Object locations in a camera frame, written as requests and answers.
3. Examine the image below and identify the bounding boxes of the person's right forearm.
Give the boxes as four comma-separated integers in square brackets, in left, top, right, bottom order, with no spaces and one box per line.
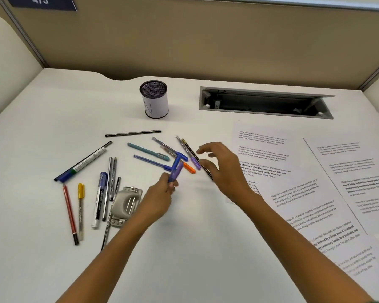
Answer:
[237,191,379,303]

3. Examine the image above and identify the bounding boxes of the grey desk cable tray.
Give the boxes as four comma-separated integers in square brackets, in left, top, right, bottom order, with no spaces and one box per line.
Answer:
[199,86,335,120]

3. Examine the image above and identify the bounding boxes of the person's right hand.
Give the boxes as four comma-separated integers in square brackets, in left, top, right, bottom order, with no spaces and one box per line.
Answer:
[196,141,257,204]

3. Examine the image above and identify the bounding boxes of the person's left forearm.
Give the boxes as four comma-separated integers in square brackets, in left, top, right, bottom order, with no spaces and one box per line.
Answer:
[55,214,155,303]

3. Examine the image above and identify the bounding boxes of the grey pen purple grip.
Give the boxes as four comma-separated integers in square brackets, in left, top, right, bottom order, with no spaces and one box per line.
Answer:
[176,135,202,171]

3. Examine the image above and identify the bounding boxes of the red pencil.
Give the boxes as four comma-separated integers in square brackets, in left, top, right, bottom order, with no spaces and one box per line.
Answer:
[63,185,80,246]

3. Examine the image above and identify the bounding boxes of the thin black pen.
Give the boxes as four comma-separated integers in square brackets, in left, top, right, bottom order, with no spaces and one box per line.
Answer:
[105,130,162,137]

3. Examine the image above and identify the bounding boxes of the grey mechanical pencil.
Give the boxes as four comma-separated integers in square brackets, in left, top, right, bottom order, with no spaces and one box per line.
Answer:
[152,137,177,155]

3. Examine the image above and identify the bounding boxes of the grey pen blue cap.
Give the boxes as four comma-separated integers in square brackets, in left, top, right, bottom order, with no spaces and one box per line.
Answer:
[160,146,189,162]

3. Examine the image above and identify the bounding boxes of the dark grey pen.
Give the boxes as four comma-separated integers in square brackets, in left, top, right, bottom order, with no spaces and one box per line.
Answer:
[109,157,117,202]

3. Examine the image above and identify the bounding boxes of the white marker blue cap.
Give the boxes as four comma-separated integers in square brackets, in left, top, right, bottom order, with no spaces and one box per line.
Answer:
[91,172,109,230]

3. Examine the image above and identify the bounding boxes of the dark blue sign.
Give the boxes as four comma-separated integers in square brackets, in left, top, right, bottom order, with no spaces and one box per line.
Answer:
[5,0,78,12]

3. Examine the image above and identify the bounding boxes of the slim blue pen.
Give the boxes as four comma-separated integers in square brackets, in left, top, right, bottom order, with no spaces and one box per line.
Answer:
[133,154,173,172]

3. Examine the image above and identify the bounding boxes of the grey hole punch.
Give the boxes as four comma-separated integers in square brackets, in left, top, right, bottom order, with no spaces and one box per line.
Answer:
[109,186,143,229]

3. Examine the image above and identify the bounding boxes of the yellow capped pen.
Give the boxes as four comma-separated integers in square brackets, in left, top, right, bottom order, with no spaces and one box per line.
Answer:
[77,183,85,241]

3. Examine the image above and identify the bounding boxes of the silver grey pen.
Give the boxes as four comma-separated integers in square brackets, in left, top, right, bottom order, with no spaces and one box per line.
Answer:
[102,157,113,222]

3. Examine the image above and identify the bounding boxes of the purple-blue pen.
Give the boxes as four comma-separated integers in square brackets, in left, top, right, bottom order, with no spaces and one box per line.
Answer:
[167,153,184,183]

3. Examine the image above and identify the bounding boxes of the black mesh pen cup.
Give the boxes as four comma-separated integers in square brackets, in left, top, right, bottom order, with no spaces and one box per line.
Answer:
[139,80,169,120]

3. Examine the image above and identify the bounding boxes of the printed paper sheet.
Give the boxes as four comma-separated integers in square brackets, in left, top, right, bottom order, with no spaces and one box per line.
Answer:
[256,171,368,250]
[303,127,379,236]
[225,121,294,205]
[309,233,379,283]

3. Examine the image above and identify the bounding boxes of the black and gold pen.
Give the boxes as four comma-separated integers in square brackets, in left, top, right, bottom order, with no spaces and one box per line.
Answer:
[181,138,214,181]

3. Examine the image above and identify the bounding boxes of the person's left hand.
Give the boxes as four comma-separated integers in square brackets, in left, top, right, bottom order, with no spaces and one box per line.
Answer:
[136,178,179,225]

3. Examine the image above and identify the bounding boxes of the white marker green band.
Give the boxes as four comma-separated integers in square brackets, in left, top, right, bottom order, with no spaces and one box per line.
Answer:
[54,141,113,183]

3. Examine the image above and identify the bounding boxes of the teal pen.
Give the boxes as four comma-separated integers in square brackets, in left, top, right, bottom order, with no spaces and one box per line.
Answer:
[127,142,171,162]

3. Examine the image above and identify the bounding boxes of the long black pen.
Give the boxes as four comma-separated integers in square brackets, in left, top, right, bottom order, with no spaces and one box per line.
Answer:
[101,177,122,251]

